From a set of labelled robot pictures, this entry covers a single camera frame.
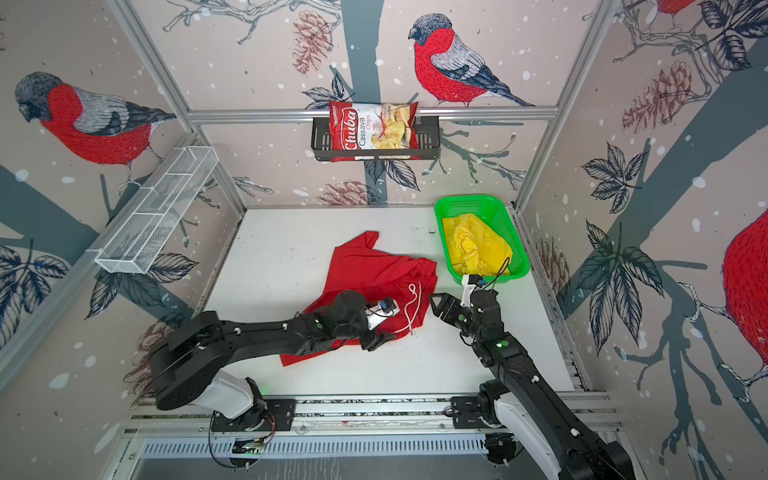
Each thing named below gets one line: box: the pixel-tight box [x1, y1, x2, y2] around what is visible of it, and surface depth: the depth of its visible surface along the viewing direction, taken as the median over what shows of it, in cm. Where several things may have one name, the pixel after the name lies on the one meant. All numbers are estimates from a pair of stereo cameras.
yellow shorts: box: [442, 213, 513, 276], surface depth 102 cm
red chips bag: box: [329, 101, 421, 162], surface depth 90 cm
